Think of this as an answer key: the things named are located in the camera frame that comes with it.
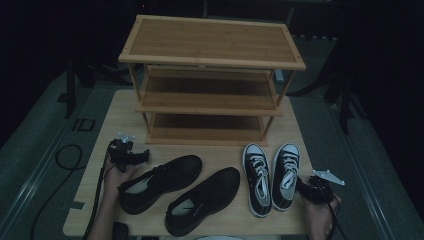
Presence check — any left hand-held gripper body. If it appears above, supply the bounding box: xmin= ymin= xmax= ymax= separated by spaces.
xmin=107 ymin=133 xmax=141 ymax=173

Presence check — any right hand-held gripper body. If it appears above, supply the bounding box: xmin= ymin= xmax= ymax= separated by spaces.
xmin=306 ymin=169 xmax=346 ymax=205

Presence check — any black leather shoe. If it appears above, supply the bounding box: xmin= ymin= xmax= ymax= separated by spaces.
xmin=118 ymin=154 xmax=203 ymax=216
xmin=164 ymin=166 xmax=241 ymax=238

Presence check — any black canvas sneaker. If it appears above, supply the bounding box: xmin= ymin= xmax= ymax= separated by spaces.
xmin=242 ymin=143 xmax=273 ymax=219
xmin=270 ymin=143 xmax=301 ymax=212

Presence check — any wooden shoe rack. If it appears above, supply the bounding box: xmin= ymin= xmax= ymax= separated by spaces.
xmin=118 ymin=14 xmax=307 ymax=148

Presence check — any person's right hand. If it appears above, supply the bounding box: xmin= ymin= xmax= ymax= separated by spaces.
xmin=305 ymin=194 xmax=343 ymax=240

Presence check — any person's left hand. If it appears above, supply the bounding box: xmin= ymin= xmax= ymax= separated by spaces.
xmin=103 ymin=163 xmax=141 ymax=201

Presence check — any dark rounded object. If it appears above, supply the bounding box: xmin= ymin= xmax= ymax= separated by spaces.
xmin=112 ymin=221 xmax=130 ymax=240

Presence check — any black metal stand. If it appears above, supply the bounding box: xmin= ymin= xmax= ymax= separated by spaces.
xmin=56 ymin=56 xmax=98 ymax=119
xmin=286 ymin=33 xmax=368 ymax=134

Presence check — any left hand-held gripper cable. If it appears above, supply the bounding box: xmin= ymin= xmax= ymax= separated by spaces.
xmin=81 ymin=148 xmax=113 ymax=240

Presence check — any black floor cable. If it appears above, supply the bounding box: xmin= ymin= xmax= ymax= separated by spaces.
xmin=29 ymin=143 xmax=84 ymax=240

